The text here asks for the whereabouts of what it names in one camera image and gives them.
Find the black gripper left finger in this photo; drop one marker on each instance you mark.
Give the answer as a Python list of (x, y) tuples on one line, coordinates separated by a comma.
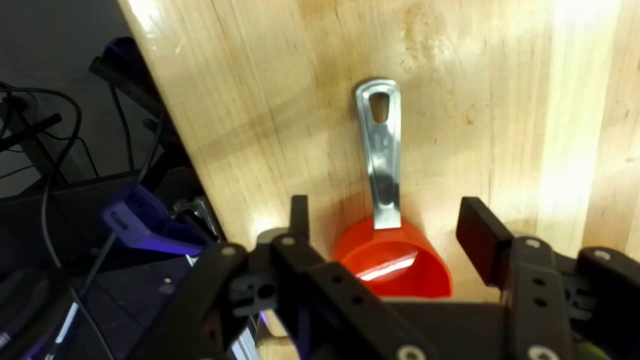
[(212, 300)]

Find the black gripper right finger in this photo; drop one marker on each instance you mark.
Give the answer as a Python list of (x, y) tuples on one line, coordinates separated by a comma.
[(533, 272)]

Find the purple table clamp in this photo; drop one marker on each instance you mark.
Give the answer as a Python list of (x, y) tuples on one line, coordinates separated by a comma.
[(142, 222)]

